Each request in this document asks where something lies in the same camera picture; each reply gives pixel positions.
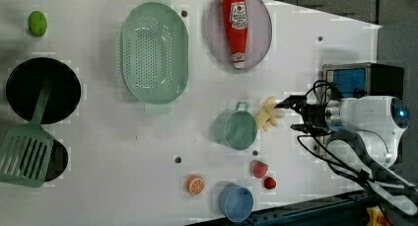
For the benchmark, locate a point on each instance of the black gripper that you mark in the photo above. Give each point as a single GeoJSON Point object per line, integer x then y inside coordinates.
{"type": "Point", "coordinates": [312, 115]}

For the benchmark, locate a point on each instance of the peeled plush banana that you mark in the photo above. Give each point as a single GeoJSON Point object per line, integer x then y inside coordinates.
{"type": "Point", "coordinates": [268, 114]}

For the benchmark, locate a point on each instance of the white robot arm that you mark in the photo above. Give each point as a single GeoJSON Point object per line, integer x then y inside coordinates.
{"type": "Point", "coordinates": [361, 139]}

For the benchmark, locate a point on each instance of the black toaster oven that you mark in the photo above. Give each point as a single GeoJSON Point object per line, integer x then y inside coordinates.
{"type": "Point", "coordinates": [365, 79]}

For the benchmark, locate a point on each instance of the green metal cup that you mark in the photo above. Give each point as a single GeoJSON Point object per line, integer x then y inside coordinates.
{"type": "Point", "coordinates": [236, 128]}

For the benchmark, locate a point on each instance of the plush strawberry toy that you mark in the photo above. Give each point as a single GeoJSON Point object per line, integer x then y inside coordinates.
{"type": "Point", "coordinates": [259, 169]}

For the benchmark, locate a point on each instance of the small red fruit toy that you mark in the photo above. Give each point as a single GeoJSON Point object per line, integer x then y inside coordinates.
{"type": "Point", "coordinates": [269, 183]}

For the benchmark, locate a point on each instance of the grey oval plate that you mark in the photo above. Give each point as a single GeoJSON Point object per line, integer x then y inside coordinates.
{"type": "Point", "coordinates": [259, 34]}

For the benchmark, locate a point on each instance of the blue plastic cup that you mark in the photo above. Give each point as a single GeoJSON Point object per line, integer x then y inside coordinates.
{"type": "Point", "coordinates": [235, 202]}

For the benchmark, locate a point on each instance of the red plush ketchup bottle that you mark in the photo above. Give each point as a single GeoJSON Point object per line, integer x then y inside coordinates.
{"type": "Point", "coordinates": [236, 22]}

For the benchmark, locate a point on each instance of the orange slice toy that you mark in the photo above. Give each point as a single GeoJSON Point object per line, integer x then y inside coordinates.
{"type": "Point", "coordinates": [195, 185]}

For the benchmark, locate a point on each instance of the green plastic colander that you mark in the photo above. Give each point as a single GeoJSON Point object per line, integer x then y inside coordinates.
{"type": "Point", "coordinates": [154, 55]}

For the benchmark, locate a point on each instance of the small black cup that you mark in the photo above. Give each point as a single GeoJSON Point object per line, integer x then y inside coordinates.
{"type": "Point", "coordinates": [58, 161]}

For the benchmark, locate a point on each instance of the green lime toy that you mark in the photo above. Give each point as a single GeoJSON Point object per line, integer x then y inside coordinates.
{"type": "Point", "coordinates": [37, 23]}

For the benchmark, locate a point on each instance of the green slotted spatula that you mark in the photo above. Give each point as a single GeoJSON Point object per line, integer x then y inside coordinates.
{"type": "Point", "coordinates": [26, 148]}

